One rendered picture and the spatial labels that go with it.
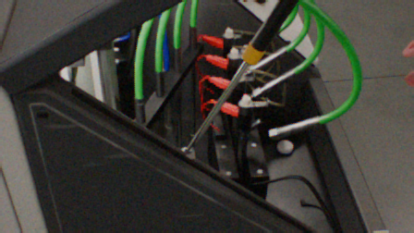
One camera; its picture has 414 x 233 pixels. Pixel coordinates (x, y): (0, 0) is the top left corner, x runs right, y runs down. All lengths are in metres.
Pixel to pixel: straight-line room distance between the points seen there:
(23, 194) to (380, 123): 2.36
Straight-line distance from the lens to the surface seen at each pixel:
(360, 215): 1.15
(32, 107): 0.60
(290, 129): 0.97
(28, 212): 0.72
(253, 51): 0.59
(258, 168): 1.15
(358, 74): 0.88
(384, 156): 2.71
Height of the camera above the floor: 1.80
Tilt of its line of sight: 41 degrees down
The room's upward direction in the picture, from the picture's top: 1 degrees clockwise
